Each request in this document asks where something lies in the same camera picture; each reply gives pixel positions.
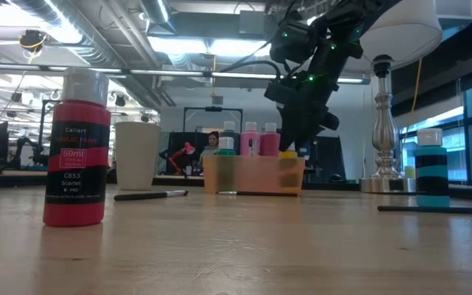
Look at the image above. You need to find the person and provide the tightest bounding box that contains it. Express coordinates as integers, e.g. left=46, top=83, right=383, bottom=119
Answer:
left=200, top=130, right=220, bottom=165

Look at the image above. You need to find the dark grey paint bottle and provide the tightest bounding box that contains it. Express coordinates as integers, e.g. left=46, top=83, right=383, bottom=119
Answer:
left=219, top=120, right=241, bottom=157

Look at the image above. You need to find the red desk lamp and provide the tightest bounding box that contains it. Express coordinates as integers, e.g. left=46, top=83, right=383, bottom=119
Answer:
left=167, top=141, right=197, bottom=176

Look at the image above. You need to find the white cup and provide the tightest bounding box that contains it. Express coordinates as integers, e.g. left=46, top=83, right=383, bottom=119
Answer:
left=114, top=120, right=162, bottom=192

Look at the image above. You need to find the thin black paint brush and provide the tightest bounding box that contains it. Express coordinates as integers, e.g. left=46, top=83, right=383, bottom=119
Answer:
left=377, top=205, right=472, bottom=215
left=216, top=190, right=298, bottom=197

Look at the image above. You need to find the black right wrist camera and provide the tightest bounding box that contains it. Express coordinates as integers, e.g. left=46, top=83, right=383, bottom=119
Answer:
left=269, top=22, right=315, bottom=63

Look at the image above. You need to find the tall pink labelled paint bottle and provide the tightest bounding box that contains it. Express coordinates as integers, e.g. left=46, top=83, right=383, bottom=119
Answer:
left=239, top=121, right=261, bottom=157

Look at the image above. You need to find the grey ceiling box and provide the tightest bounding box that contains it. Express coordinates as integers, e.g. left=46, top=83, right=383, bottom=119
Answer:
left=238, top=10, right=266, bottom=36

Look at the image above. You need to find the silver table lamp white shade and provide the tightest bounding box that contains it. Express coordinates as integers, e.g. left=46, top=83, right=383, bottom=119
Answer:
left=358, top=0, right=444, bottom=193

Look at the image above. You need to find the silver ventilation duct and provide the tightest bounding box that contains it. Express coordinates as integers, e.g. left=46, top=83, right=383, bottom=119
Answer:
left=139, top=0, right=171, bottom=24

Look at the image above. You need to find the black background gantry frame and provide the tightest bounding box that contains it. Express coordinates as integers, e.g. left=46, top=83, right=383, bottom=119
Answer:
left=184, top=106, right=244, bottom=134

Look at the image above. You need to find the red scarlet paint bottle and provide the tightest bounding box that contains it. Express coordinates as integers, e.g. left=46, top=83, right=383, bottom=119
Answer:
left=43, top=67, right=112, bottom=228

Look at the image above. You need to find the orange plastic bin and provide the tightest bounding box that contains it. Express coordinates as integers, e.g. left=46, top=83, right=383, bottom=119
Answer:
left=202, top=155, right=306, bottom=196

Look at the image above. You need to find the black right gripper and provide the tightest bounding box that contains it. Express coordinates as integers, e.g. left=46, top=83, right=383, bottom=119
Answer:
left=263, top=71, right=340, bottom=152

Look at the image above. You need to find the background robot station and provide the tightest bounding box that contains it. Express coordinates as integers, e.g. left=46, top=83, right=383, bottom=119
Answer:
left=10, top=100, right=63, bottom=171

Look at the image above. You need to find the yellow black striped paint bottle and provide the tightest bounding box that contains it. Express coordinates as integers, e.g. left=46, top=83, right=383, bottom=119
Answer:
left=278, top=143, right=299, bottom=189

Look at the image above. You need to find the black marker pen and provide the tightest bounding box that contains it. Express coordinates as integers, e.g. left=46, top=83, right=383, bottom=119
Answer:
left=114, top=189, right=190, bottom=202

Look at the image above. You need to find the blue black striped paint bottle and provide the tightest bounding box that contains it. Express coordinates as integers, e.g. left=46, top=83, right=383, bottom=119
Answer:
left=414, top=127, right=451, bottom=208

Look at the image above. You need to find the yellow hanging cable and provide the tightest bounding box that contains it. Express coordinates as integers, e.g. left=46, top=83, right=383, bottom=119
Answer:
left=411, top=57, right=424, bottom=112

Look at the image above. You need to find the long ceiling light bar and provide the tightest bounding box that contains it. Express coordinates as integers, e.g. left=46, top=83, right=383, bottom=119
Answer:
left=0, top=63, right=370, bottom=85

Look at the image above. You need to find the green black striped paint bottle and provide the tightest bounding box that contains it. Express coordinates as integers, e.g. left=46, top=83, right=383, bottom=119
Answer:
left=216, top=136, right=237, bottom=193

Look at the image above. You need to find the coral pink paint bottle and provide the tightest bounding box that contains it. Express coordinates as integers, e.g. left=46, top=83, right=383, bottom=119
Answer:
left=260, top=122, right=281, bottom=157

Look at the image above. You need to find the black ceiling device yellow cable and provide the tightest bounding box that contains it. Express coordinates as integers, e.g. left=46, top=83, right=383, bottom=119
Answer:
left=18, top=29, right=48, bottom=52

